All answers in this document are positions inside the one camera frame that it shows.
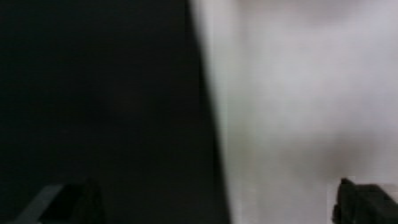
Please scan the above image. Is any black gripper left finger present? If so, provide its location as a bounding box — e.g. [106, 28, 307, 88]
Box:
[10, 180, 105, 224]

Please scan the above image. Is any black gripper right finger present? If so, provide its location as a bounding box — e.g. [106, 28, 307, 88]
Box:
[332, 178, 398, 224]

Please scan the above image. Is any white desk leg diagonal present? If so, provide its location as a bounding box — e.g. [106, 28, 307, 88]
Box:
[188, 0, 398, 224]

